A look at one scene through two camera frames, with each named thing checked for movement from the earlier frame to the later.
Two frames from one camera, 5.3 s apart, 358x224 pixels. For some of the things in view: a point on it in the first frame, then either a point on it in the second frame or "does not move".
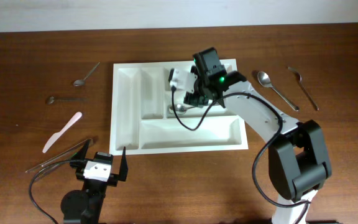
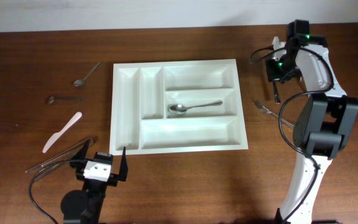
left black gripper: x=114 y=179 does not move
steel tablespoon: x=179 y=109 does not move
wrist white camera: x=97 y=170 does not move
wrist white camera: x=183 y=79 -> x=277 y=44
